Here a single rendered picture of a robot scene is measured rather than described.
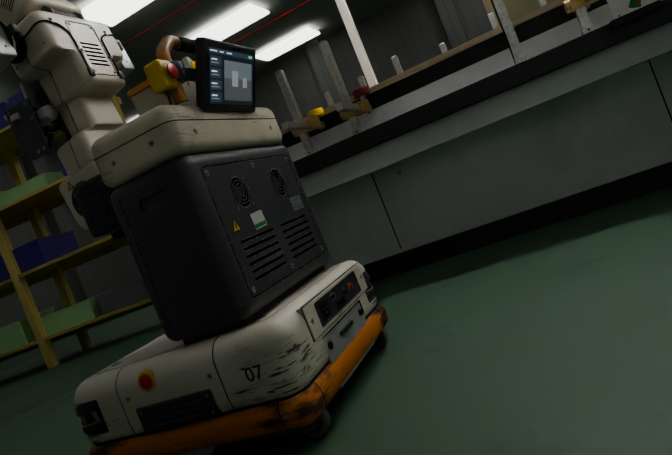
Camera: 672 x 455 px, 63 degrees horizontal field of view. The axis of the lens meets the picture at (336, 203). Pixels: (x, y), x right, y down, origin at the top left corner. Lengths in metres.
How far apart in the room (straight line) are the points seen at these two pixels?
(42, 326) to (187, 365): 4.25
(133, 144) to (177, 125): 0.11
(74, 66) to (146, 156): 0.48
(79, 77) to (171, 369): 0.83
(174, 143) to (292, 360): 0.53
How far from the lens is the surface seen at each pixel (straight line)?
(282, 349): 1.19
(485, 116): 2.37
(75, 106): 1.71
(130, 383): 1.44
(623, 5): 2.40
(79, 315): 5.26
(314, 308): 1.31
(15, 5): 1.82
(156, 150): 1.27
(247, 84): 1.54
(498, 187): 2.58
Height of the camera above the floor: 0.48
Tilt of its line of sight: 1 degrees down
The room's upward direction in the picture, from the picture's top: 22 degrees counter-clockwise
